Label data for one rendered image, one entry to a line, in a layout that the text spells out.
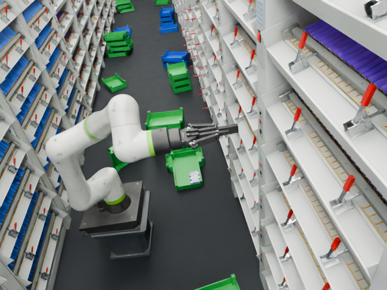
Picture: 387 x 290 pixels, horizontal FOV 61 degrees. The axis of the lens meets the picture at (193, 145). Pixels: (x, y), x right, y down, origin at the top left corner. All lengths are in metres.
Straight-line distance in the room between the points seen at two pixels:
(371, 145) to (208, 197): 1.85
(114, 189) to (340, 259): 1.25
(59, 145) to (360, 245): 1.16
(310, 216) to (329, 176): 0.21
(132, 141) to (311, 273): 0.70
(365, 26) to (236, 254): 1.70
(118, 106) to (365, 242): 0.80
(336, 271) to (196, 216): 1.47
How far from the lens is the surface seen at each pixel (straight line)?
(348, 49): 0.82
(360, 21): 0.55
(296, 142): 0.93
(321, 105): 0.71
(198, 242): 2.14
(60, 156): 1.48
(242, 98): 1.53
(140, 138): 1.10
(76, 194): 1.72
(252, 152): 1.50
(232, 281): 1.93
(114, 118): 1.12
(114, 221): 1.90
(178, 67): 3.90
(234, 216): 2.25
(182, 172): 2.53
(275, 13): 0.97
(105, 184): 1.80
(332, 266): 0.92
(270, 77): 1.04
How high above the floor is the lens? 1.72
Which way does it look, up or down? 37 degrees down
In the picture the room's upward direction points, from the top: 9 degrees counter-clockwise
